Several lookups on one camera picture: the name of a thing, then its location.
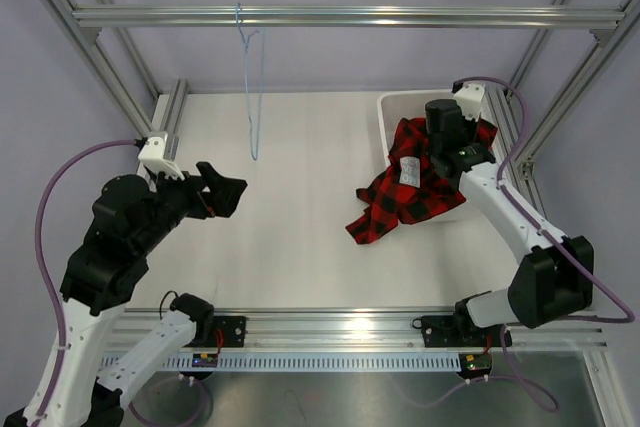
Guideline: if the white slotted cable duct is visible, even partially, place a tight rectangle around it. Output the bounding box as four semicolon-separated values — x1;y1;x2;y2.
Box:
155;351;462;373

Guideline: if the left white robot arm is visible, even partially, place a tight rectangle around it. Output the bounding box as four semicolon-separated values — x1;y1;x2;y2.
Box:
4;162;247;426

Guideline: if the aluminium frame post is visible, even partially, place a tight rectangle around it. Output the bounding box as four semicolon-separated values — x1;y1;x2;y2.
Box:
512;0;639;177
40;0;154;137

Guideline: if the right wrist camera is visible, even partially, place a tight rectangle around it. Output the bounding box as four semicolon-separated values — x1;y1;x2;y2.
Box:
452;82;485;121

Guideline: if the red black plaid shirt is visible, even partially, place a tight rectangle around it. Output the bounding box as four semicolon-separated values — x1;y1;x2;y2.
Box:
345;117;466;245

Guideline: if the left aluminium frame post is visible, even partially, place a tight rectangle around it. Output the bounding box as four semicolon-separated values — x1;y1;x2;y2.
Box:
40;0;154;137

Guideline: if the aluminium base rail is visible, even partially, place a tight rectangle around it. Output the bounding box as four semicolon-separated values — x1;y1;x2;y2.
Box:
109;310;609;352

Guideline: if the right aluminium frame post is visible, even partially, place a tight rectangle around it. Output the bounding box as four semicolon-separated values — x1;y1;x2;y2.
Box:
512;0;639;177

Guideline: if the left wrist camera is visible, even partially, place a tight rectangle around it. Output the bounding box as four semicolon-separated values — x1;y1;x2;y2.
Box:
138;131;184;180

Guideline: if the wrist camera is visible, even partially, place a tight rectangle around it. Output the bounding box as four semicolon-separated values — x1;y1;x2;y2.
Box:
452;82;485;121
138;131;184;180

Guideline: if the light blue wire hanger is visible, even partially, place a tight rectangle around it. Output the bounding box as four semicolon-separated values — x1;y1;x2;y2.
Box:
234;2;266;162

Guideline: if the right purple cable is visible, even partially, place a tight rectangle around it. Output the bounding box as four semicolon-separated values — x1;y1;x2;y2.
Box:
399;76;637;413

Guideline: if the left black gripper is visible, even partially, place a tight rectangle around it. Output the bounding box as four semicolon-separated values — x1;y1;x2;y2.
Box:
135;161;247;254

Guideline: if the aluminium frame crossbar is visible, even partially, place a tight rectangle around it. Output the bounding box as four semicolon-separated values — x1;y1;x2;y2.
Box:
72;4;626;31

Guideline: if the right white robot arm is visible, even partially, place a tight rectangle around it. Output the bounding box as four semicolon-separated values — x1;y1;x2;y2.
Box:
425;99;594;344

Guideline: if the white plastic basket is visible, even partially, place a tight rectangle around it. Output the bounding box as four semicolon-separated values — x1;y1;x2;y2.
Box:
377;84;501;223

